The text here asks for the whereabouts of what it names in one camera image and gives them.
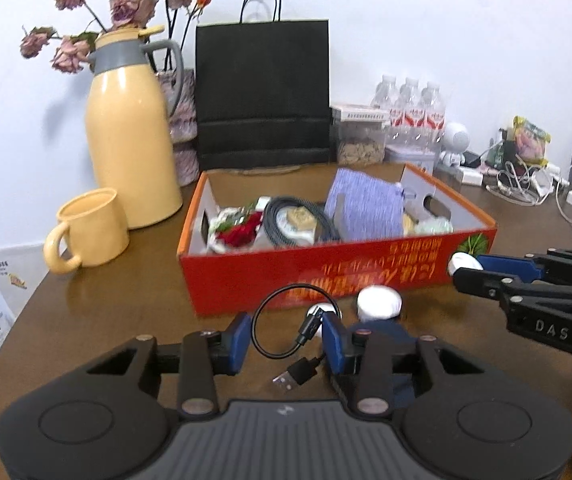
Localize white robot toy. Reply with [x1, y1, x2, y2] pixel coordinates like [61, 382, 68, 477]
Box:
[438, 121, 472, 167]

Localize yellow snack packet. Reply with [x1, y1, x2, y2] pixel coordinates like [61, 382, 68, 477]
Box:
[512, 116, 552, 167]

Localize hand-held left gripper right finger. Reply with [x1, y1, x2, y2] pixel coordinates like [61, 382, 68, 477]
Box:
[320, 314, 488, 418]

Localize white cables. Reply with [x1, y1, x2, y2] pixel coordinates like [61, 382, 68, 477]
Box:
[486, 160, 567, 208]

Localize printed tin box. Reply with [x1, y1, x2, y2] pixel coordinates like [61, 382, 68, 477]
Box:
[383, 144, 442, 176]

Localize white printed box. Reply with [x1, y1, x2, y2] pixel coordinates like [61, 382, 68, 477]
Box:
[0, 242, 50, 322]

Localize patterned flower vase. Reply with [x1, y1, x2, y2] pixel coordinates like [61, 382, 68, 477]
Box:
[156, 67, 201, 188]

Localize wooden block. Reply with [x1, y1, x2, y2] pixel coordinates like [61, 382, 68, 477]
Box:
[286, 209, 317, 241]

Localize yellow mug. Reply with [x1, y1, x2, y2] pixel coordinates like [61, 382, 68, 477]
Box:
[43, 187, 130, 275]

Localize braided cable bundle pink tie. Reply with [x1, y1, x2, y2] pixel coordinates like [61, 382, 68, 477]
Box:
[262, 196, 341, 250]

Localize purple woven pouch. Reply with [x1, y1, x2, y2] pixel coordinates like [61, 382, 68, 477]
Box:
[325, 167, 407, 241]

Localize yellow thermos jug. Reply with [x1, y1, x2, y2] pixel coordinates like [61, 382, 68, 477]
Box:
[84, 25, 185, 231]

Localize black USB cable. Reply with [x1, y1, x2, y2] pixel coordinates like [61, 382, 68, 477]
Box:
[252, 284, 339, 397]

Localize black paper bag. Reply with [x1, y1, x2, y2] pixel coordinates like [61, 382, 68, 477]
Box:
[195, 0, 333, 172]

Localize clear bag iridescent filling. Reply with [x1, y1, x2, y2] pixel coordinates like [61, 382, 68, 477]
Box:
[413, 215, 454, 236]

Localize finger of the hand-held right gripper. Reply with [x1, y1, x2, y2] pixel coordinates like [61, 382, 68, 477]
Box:
[453, 266, 572, 303]
[476, 249, 572, 285]

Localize yellow white plush toy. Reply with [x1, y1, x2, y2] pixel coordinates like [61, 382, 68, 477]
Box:
[402, 210, 424, 237]

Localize red cardboard box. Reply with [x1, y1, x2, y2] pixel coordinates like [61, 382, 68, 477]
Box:
[177, 162, 498, 317]

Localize clear water bottle red label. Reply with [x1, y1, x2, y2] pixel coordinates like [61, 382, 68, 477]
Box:
[418, 81, 447, 153]
[397, 78, 423, 148]
[373, 74, 401, 148]

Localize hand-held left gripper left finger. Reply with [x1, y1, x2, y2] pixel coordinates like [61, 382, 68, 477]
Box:
[84, 311, 253, 420]

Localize dried pink flowers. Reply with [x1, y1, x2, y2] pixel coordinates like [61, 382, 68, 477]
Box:
[20, 0, 214, 76]

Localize red artificial rose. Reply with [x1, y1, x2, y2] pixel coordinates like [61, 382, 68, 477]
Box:
[208, 205, 265, 253]

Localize clear container of nuts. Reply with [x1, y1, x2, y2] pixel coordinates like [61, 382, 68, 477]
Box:
[331, 104, 389, 166]

